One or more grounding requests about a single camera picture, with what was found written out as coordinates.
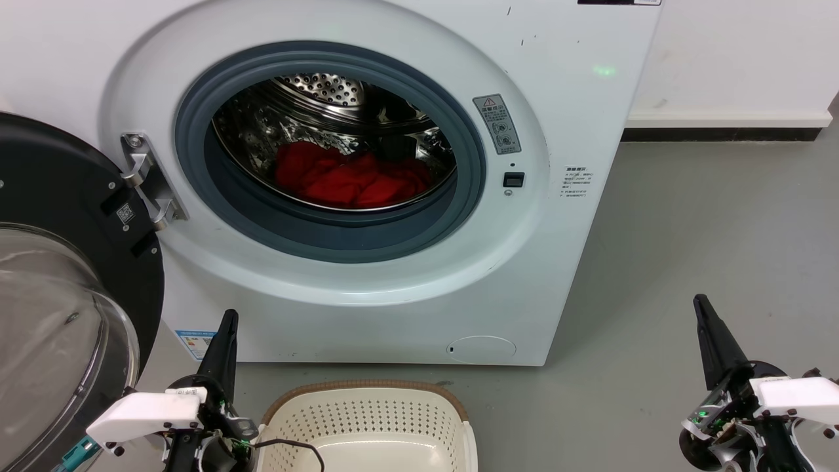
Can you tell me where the grey rubber door gasket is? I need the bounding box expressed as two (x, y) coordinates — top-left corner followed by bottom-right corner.
(174, 41), (487, 264)

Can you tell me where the round white filter cover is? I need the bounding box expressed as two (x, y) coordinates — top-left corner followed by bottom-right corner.
(446, 336), (517, 364)

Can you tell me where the white wall baseboard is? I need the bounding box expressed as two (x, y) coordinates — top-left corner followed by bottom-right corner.
(621, 110), (834, 143)

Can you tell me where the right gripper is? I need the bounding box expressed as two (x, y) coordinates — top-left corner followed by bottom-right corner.
(678, 294), (817, 472)

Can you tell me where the silver metal door hinge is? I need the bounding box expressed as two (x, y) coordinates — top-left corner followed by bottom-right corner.
(121, 133), (189, 231)

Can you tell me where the red cloth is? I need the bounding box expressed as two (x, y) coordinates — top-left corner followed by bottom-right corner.
(274, 140), (433, 210)

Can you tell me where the stainless steel washing machine drum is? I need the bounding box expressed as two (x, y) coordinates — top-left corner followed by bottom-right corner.
(212, 72), (458, 212)

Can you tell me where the cream perforated laundry basket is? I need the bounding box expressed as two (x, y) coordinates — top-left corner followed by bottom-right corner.
(256, 380), (478, 472)

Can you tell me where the blue energy label sticker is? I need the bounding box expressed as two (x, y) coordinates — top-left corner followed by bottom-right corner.
(175, 330), (217, 361)

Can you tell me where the thin black cable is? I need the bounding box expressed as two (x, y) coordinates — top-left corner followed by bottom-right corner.
(251, 439), (326, 472)

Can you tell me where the black round washer door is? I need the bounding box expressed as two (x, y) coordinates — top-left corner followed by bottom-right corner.
(0, 112), (165, 472)

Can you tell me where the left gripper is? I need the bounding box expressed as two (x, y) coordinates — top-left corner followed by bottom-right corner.
(163, 309), (260, 472)

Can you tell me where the white front-load washing machine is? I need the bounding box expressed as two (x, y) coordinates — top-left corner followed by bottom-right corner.
(0, 0), (664, 366)

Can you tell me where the grey warning sticker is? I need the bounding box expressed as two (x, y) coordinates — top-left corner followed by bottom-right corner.
(473, 94), (522, 156)

